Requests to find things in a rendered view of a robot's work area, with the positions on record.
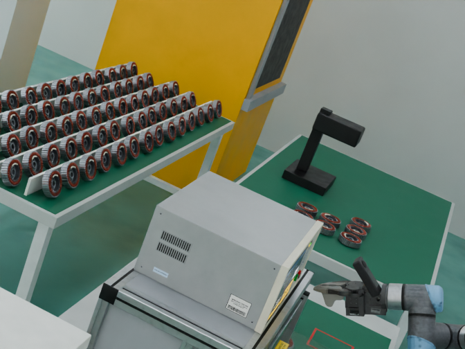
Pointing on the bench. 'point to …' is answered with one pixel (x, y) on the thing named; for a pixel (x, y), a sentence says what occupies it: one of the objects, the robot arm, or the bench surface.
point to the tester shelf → (192, 311)
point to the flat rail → (293, 311)
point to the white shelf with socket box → (35, 327)
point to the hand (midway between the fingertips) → (317, 286)
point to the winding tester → (226, 248)
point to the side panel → (126, 331)
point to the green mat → (337, 329)
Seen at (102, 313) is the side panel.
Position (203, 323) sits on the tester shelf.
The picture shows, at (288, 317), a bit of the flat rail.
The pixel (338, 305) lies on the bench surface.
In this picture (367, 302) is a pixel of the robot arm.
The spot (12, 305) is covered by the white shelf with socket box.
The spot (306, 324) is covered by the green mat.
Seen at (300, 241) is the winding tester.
